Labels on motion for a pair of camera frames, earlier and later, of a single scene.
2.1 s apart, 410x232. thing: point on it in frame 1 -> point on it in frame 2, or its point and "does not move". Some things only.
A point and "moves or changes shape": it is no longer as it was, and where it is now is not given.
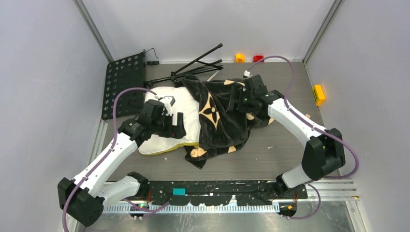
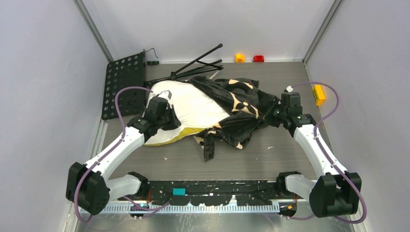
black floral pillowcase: x=221 y=131 moves or changes shape
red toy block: x=256 y=58 does not move
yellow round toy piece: x=240 y=58 does not move
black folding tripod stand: x=195 y=66 does not move
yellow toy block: x=318 y=95 does not move
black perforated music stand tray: x=122 y=75 does not move
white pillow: x=186 y=102 moves or changes shape
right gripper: x=237 y=93 -> x=276 y=123
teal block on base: x=179 y=191 does not move
